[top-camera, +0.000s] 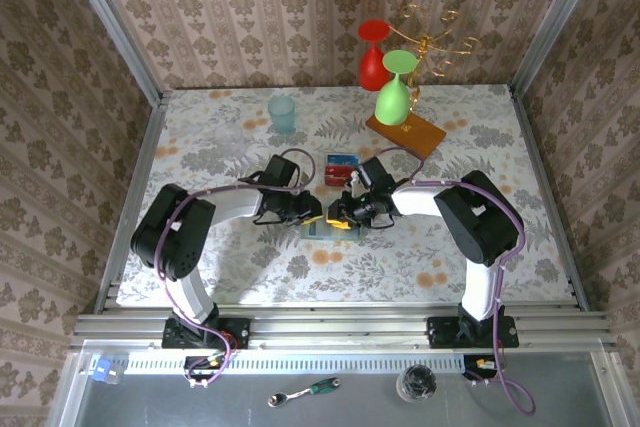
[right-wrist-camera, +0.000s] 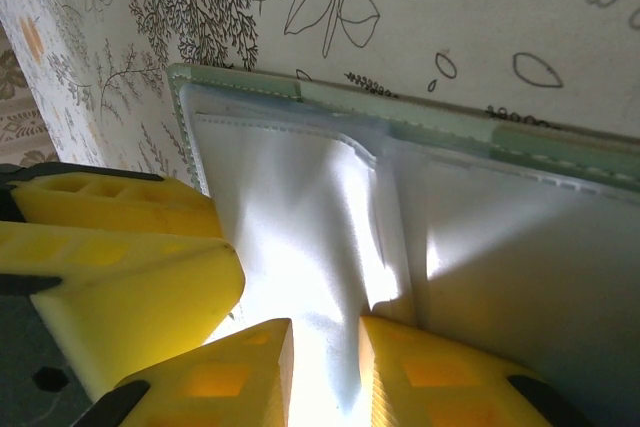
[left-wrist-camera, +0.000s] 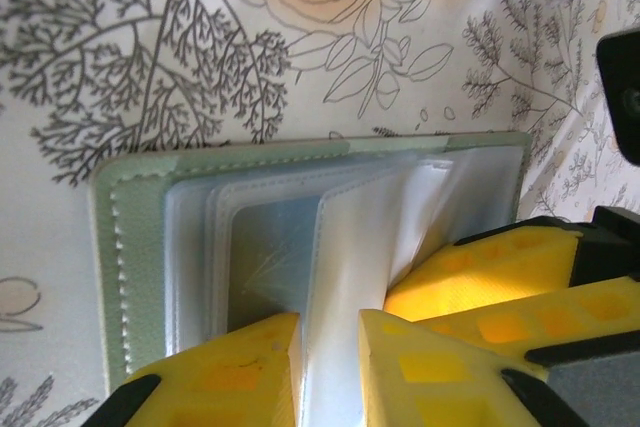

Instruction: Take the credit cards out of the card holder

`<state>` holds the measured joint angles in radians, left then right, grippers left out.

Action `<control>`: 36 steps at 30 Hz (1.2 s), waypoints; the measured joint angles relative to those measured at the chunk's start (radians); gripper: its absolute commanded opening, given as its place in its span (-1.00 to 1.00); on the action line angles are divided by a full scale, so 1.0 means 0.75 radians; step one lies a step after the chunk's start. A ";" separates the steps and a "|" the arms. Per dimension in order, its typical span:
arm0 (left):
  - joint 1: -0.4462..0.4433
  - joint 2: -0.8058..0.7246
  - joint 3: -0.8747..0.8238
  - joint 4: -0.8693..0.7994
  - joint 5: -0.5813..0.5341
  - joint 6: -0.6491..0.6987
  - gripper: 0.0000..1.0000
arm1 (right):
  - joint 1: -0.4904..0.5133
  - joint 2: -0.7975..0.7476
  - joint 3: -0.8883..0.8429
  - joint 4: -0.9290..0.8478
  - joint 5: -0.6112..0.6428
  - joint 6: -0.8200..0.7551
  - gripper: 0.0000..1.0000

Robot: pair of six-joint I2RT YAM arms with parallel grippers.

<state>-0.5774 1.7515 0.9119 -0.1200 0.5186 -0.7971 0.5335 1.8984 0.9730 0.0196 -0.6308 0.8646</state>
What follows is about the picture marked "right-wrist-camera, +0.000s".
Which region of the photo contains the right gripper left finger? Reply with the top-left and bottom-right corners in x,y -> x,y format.
59,316 -> 295,427

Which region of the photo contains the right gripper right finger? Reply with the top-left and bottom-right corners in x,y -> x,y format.
358,314 -> 599,427

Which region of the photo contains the floral tablecloth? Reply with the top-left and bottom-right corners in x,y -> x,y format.
0,0 -> 640,198

